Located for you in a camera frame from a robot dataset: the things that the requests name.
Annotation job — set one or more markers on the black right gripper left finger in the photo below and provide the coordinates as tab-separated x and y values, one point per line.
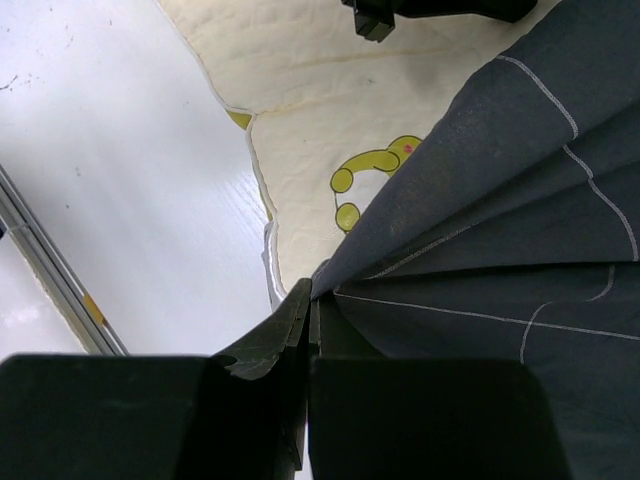
239	414

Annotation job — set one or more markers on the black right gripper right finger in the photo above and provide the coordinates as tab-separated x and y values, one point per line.
371	417

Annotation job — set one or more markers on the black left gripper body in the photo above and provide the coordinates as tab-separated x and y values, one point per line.
374	20

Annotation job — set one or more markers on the cream memory foam pillow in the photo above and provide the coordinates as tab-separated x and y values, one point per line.
329	115

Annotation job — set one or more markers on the dark grey checked pillowcase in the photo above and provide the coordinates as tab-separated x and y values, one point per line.
512	231

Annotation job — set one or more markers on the aluminium front rail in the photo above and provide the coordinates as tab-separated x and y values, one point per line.
55	275

